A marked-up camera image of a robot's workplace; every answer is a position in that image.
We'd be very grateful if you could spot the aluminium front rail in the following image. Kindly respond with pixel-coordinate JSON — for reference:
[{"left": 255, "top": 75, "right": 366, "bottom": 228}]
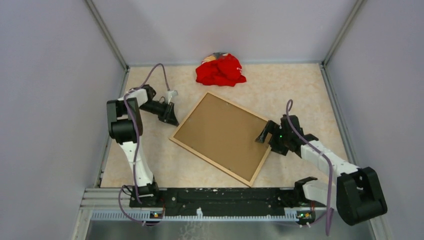
[{"left": 79, "top": 187, "right": 382, "bottom": 222}]

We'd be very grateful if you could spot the wooden picture frame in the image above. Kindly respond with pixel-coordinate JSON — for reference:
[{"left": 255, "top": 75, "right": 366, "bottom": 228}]
[{"left": 168, "top": 91, "right": 273, "bottom": 188}]

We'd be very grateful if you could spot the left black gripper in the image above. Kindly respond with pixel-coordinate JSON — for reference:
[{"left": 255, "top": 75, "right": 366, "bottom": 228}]
[{"left": 139, "top": 100, "right": 179, "bottom": 127}]

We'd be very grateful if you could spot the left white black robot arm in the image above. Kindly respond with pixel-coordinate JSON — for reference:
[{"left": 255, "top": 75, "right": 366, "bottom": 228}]
[{"left": 106, "top": 84, "right": 179, "bottom": 207}]

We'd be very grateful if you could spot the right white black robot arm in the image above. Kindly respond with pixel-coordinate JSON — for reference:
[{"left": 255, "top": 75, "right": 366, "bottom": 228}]
[{"left": 255, "top": 114, "right": 388, "bottom": 226}]

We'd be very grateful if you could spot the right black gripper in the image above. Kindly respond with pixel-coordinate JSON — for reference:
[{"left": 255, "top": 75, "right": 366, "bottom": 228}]
[{"left": 255, "top": 120, "right": 290, "bottom": 156}]

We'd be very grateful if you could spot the red crumpled cloth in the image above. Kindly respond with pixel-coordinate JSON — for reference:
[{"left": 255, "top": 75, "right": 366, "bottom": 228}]
[{"left": 195, "top": 52, "right": 247, "bottom": 87}]

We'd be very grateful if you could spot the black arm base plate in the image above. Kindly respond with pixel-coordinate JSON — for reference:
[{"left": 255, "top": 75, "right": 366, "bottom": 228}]
[{"left": 129, "top": 187, "right": 311, "bottom": 217}]

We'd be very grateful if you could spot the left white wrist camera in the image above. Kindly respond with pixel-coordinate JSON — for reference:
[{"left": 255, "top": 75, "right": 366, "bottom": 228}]
[{"left": 164, "top": 90, "right": 178, "bottom": 104}]

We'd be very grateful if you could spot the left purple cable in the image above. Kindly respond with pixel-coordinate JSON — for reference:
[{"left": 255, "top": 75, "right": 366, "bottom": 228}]
[{"left": 117, "top": 63, "right": 171, "bottom": 227}]

